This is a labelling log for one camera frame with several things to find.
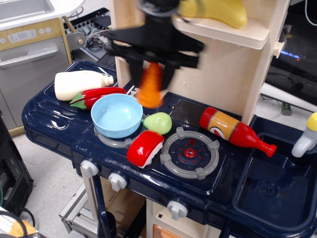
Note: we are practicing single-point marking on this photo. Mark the cream toy kitchen shelf unit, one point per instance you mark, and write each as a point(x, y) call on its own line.
point(234, 62)

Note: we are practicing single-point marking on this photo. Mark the orange toy carrot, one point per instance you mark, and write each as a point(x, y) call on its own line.
point(150, 86)

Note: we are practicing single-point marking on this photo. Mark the grey left stove knob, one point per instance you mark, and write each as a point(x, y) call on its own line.
point(89, 169)

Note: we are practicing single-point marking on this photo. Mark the green toy pear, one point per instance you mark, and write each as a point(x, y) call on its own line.
point(159, 122)

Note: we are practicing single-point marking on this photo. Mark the red and white toy sushi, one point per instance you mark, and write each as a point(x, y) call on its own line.
point(143, 149)

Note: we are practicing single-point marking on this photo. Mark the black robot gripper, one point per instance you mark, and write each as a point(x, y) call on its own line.
point(157, 40)

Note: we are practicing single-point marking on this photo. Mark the grey stove burner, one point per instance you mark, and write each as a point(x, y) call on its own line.
point(121, 143)
point(189, 154)

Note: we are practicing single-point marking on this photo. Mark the red toy ketchup bottle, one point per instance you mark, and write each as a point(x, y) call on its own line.
point(233, 131)

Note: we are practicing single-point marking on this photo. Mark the yellow toy banana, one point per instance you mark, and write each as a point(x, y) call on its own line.
point(231, 12)

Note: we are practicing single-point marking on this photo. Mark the black computer case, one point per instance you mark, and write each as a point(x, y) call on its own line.
point(15, 181)

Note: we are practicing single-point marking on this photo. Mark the grey left stove burner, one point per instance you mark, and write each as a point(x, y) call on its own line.
point(121, 143)

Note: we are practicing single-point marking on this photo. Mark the grey stove knob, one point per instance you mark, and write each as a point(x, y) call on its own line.
point(177, 210)
point(89, 169)
point(117, 182)

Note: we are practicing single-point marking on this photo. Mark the grey right stove knob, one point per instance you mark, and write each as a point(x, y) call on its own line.
point(177, 210)

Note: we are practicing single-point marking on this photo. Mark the grey middle stove knob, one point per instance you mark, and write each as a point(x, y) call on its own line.
point(117, 182)

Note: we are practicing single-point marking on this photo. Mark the wooden toy dishwasher cabinet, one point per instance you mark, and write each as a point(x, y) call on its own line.
point(36, 38)

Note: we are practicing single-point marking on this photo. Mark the red toy chili pepper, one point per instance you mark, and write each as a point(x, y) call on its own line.
point(84, 100)

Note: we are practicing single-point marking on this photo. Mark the white toy mayonnaise bottle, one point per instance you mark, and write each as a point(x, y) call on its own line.
point(68, 84)

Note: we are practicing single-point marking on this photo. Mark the navy toy kitchen counter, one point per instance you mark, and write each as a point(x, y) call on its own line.
point(248, 195)

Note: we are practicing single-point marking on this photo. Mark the aluminium extrusion frame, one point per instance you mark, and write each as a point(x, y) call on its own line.
point(77, 217)

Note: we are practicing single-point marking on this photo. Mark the grey right stove burner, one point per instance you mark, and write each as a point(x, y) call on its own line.
point(189, 154)

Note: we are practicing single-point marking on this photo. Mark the light blue plastic bowl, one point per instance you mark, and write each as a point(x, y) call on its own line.
point(116, 115)

